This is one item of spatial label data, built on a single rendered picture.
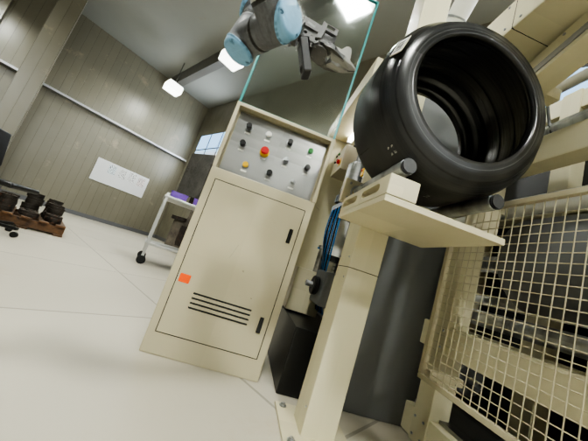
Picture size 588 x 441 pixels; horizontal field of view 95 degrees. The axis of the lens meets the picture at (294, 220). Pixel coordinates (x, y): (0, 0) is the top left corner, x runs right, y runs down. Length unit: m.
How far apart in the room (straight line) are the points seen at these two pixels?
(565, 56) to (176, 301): 1.76
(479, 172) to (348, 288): 0.57
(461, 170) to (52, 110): 10.31
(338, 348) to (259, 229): 0.63
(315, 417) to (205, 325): 0.60
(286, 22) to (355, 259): 0.79
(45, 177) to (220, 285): 9.30
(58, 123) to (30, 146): 0.94
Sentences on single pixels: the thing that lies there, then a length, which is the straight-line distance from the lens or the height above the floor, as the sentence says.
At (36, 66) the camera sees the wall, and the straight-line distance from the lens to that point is 9.06.
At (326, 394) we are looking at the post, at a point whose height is 0.16.
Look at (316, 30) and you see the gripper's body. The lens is 1.00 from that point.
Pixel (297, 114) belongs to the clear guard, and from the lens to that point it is 1.57.
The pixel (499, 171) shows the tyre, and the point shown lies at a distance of 0.96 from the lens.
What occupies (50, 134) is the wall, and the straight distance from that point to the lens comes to 10.45.
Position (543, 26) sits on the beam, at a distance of 1.48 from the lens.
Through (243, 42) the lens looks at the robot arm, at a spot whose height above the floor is 1.08.
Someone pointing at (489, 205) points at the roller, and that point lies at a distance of 0.93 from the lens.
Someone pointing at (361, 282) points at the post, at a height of 0.58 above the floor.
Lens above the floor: 0.55
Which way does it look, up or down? 10 degrees up
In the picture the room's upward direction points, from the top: 18 degrees clockwise
